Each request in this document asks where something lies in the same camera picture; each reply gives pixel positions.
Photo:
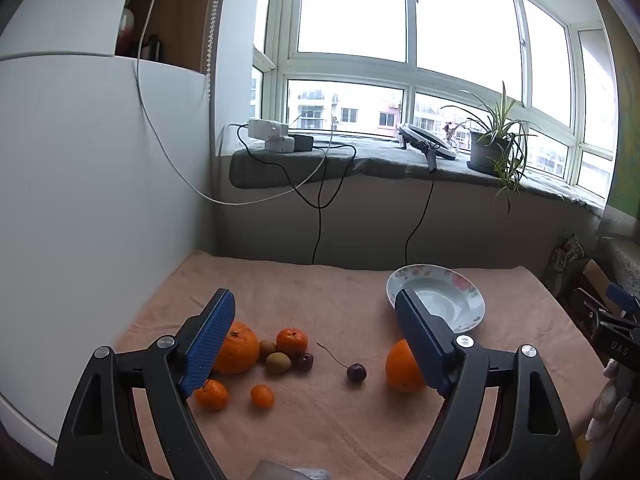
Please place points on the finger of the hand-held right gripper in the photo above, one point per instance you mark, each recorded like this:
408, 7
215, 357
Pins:
622, 296

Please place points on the small kiwi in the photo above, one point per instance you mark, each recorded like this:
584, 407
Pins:
267, 347

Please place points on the black power adapter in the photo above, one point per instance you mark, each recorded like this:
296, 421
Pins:
302, 142

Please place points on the smooth orange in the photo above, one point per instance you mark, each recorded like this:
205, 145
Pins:
402, 367

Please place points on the pink towel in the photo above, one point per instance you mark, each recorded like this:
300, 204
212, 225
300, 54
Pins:
325, 420

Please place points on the cardboard box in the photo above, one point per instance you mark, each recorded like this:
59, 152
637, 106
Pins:
597, 275

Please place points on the patterned bag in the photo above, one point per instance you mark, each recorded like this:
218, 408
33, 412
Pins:
565, 260

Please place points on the floral white plate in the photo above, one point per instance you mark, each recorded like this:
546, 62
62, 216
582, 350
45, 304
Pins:
450, 295

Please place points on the dark cherry with stem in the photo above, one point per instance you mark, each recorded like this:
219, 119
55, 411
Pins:
356, 372

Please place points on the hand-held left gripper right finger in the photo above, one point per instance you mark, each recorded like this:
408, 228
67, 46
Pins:
425, 345

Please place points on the potted spider plant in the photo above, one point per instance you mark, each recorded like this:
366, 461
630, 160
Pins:
487, 152

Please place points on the white window frame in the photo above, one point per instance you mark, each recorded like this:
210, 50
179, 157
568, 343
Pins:
410, 76

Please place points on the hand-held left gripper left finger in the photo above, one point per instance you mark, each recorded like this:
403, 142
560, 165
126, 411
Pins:
210, 340

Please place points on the white power adapters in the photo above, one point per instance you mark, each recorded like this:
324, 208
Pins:
270, 135

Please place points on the large bumpy orange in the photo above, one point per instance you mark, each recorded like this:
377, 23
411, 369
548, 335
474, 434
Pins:
237, 355

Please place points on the small mandarin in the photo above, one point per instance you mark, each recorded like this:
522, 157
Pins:
262, 395

